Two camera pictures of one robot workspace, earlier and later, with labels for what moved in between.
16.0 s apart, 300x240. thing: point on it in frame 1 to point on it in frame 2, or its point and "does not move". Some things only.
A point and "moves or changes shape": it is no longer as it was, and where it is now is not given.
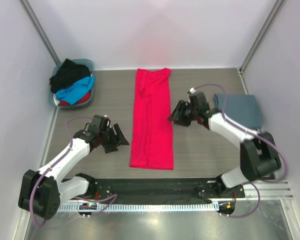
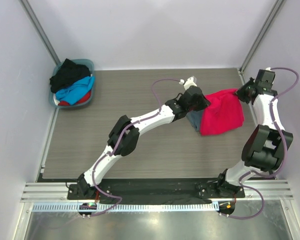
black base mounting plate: x=162 y=189 does not move
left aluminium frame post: x=38 y=27 does not move
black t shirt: x=67 y=73 does not move
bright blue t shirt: x=72 y=94 does not move
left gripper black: x=120 y=140 to x=204 y=103
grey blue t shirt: x=245 y=108 moves or changes shape
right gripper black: x=177 y=116 to x=240 y=93
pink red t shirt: x=151 y=141 to x=225 y=113
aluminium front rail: x=268 y=191 does not move
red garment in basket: x=83 y=100 does not move
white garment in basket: x=56 y=101 does not move
